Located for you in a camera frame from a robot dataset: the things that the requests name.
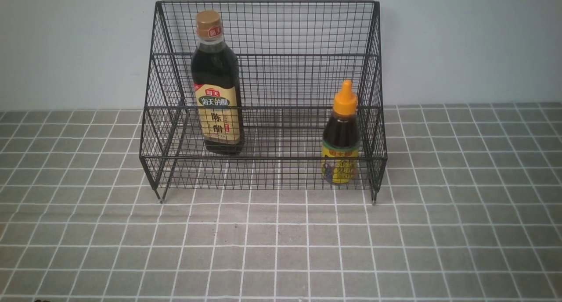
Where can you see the small sauce bottle orange cap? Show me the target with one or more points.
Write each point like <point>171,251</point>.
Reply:
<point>341,138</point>

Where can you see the black wire mesh rack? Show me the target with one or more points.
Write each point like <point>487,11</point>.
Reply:
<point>293,56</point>

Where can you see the grey checkered tablecloth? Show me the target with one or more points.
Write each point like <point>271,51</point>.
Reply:
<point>469,211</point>

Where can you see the dark vinegar bottle gold cap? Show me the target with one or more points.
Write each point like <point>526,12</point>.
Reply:
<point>215,75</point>

